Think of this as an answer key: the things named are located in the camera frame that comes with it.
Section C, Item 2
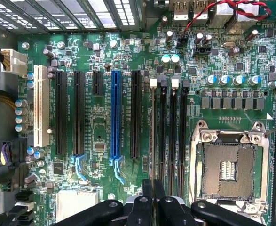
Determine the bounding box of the RAM slot with black latch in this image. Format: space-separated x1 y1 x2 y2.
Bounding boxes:
180 79 190 201
159 79 168 196

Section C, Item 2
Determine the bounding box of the long black expansion slot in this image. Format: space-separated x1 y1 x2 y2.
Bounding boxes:
131 70 143 159
71 71 92 185
55 71 68 156

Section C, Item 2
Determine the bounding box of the yellow braided cable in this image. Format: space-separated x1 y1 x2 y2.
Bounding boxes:
0 91 18 111

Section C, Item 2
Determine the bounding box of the RAM slot with white latch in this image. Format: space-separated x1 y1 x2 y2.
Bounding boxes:
149 78 158 182
170 78 180 197

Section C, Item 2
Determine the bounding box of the black SATA cable plug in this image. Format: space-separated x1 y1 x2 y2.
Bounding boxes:
1 190 35 226

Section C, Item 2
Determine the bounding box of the silver chipset heat sink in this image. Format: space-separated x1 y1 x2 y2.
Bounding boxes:
56 189 99 222

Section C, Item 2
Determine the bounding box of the white power connector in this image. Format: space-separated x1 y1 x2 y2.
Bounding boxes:
0 48 28 78

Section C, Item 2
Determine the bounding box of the silver USB port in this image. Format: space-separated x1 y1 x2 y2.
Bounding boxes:
173 0 190 21
192 0 209 21

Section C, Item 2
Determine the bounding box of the silver CPU socket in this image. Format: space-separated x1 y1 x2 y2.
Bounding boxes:
189 119 270 226

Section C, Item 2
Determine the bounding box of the red and black twisted wire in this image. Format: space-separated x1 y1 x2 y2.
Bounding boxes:
184 0 272 33

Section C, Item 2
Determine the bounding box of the silver rear port block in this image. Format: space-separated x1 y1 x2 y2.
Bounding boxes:
215 0 261 24

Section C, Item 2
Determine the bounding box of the white PCI expansion slot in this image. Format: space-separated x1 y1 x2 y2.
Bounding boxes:
33 65 51 148

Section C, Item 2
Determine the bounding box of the black fan header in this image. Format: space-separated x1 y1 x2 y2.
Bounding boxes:
176 36 188 49

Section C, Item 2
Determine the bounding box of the short black expansion slot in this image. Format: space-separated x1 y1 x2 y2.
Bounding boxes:
92 70 104 96

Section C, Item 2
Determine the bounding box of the green PC motherboard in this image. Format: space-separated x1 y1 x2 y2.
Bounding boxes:
16 0 276 226

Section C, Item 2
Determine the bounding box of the black connector with purple wires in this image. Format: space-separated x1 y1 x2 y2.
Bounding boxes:
0 138 28 166

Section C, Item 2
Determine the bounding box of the blue expansion slot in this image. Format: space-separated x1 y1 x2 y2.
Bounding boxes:
109 70 126 185

